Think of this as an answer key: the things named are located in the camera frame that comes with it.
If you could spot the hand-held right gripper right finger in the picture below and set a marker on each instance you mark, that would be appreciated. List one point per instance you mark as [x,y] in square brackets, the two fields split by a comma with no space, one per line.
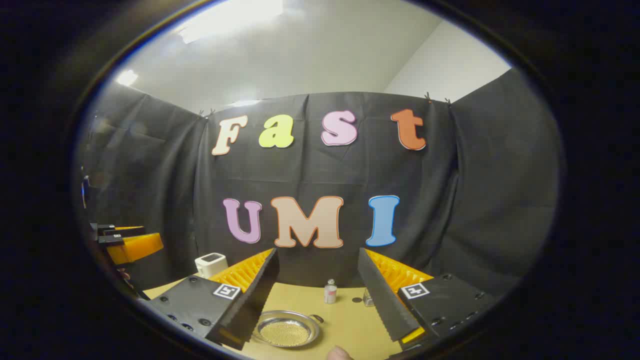
[382,295]

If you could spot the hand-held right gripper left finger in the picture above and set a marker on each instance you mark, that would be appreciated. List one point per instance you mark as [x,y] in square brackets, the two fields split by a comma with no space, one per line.
[257,295]

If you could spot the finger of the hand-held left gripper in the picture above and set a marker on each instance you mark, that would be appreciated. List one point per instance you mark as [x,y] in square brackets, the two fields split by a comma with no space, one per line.
[125,230]
[137,247]

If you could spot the steel pot with beans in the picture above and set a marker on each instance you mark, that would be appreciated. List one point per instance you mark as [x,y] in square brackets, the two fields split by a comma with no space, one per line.
[286,330]

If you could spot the small glass cup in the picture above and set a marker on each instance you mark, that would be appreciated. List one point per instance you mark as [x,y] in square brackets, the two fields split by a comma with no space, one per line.
[368,298]

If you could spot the small clear plastic bottle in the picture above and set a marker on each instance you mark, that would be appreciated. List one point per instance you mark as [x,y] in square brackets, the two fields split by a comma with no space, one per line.
[330,292]

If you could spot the white toaster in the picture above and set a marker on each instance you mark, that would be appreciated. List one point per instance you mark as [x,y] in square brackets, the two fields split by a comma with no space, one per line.
[211,264]

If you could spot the black backdrop cloth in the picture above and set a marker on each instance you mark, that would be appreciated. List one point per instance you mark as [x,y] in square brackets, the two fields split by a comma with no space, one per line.
[325,170]

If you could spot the ceiling light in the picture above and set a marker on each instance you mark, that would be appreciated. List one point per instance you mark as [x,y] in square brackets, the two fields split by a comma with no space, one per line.
[126,77]

